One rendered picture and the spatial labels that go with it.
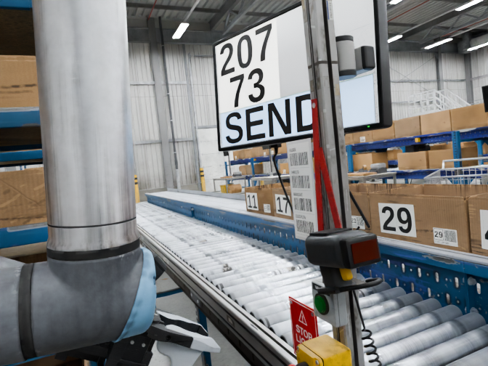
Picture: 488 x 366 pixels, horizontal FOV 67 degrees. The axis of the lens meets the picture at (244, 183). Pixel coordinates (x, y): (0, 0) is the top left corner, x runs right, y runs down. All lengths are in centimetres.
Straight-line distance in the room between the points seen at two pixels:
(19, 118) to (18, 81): 8
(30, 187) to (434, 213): 109
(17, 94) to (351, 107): 62
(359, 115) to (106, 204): 53
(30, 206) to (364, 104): 65
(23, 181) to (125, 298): 42
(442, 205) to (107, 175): 107
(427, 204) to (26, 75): 112
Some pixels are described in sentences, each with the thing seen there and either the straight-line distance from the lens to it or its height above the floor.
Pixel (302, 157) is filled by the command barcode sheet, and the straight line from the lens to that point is 71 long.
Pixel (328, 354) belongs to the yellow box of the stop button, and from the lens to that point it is 70.
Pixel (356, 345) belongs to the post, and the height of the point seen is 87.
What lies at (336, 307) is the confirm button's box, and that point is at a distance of 68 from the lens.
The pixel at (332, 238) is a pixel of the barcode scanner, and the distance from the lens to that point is 57.
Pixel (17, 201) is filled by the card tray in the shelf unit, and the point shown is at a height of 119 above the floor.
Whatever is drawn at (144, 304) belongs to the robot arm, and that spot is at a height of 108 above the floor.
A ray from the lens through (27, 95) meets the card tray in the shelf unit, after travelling 78.
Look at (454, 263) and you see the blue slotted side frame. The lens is 122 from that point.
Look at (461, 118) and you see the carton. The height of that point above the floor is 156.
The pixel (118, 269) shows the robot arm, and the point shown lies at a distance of 39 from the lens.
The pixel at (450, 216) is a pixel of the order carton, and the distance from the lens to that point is 127.
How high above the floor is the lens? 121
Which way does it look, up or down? 3 degrees down
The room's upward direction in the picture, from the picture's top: 6 degrees counter-clockwise
